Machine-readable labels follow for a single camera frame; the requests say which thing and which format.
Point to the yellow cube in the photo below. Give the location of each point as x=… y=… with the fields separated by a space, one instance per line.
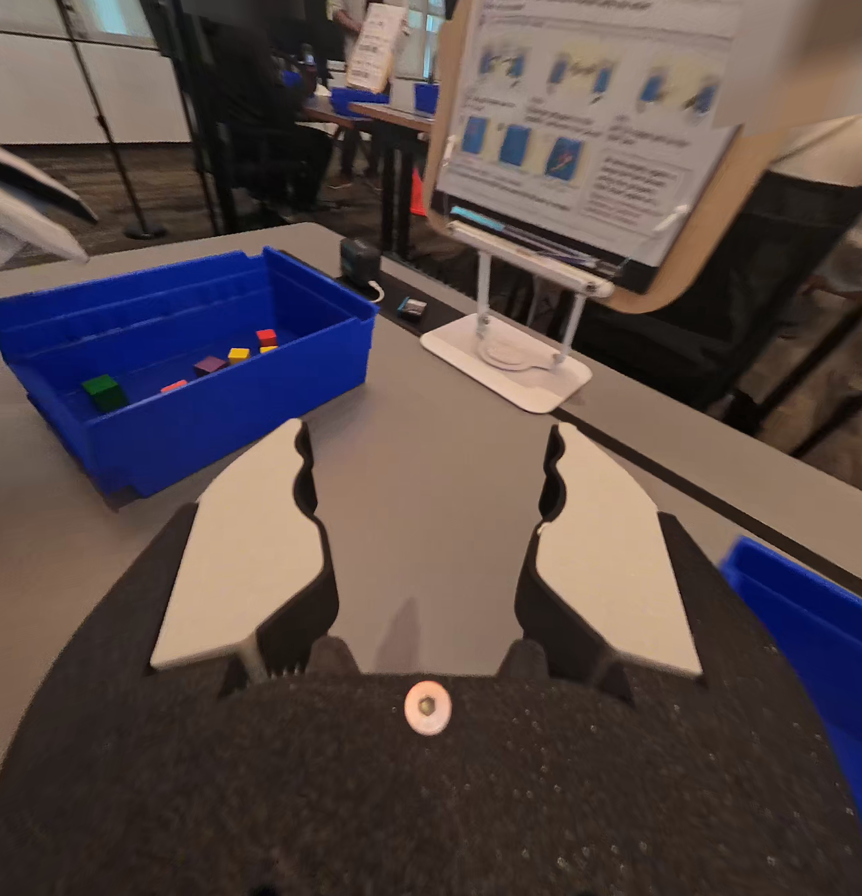
x=239 y=356

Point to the black office chair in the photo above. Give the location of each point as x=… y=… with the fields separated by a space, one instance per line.
x=788 y=280

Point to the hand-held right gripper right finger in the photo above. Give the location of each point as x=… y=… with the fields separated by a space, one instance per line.
x=606 y=560

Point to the purple cube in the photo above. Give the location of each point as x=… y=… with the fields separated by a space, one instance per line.
x=210 y=366

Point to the small black camera battery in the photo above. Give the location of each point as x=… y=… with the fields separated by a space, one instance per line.
x=411 y=308

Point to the white paper sign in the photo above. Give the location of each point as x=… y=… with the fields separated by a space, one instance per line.
x=375 y=49

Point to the small blue bin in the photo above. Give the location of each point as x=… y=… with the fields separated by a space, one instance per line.
x=426 y=98
x=357 y=101

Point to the tablet with tan frame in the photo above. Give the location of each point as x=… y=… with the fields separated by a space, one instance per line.
x=578 y=105

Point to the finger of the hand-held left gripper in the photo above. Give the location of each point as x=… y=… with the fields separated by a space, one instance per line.
x=25 y=220
x=32 y=178

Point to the blue plastic bin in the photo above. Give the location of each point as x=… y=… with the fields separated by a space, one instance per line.
x=809 y=630
x=193 y=448

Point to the red cube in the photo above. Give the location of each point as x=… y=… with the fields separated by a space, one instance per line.
x=266 y=337

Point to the brown wooden table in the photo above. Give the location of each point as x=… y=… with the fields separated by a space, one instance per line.
x=389 y=115

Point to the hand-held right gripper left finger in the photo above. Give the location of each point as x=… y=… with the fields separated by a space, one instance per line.
x=249 y=560

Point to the green cube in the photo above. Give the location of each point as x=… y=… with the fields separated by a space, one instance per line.
x=106 y=393

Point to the black battery charger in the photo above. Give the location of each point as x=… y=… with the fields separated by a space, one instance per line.
x=357 y=259

